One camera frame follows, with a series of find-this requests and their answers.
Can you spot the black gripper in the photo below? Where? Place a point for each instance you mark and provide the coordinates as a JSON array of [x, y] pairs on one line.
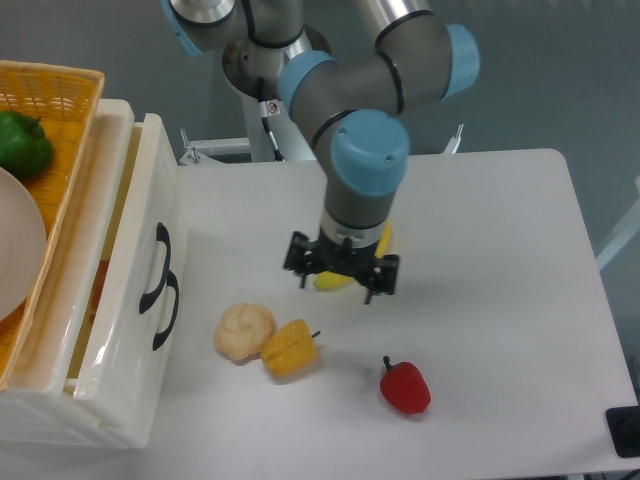
[[305, 257]]

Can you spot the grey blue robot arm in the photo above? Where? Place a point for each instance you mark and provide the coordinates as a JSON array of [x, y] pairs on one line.
[[349, 115]]

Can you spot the white plastic drawer cabinet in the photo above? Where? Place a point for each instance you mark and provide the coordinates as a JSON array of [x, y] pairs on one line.
[[36, 406]]

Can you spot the yellow banana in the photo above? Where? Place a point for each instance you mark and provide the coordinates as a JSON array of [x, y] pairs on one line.
[[329, 281]]

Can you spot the yellow bell pepper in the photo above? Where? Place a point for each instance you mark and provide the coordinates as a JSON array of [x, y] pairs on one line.
[[290, 349]]

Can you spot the pale bread roll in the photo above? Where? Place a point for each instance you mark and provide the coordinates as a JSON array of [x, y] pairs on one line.
[[243, 330]]

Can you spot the red bell pepper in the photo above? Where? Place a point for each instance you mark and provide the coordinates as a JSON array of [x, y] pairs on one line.
[[404, 388]]

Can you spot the orange croissant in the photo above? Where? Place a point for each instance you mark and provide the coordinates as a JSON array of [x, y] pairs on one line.
[[97, 289]]

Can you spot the beige plate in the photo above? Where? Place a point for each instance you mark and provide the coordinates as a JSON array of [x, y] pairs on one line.
[[23, 241]]

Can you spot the black device at table edge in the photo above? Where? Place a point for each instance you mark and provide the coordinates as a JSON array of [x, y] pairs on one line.
[[623, 425]]

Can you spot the orange woven basket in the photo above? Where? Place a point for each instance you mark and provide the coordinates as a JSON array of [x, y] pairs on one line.
[[65, 99]]

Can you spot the green bell pepper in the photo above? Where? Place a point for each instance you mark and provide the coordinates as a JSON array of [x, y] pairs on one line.
[[25, 150]]

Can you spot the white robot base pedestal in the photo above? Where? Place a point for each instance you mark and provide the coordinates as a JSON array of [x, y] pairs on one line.
[[270, 115]]

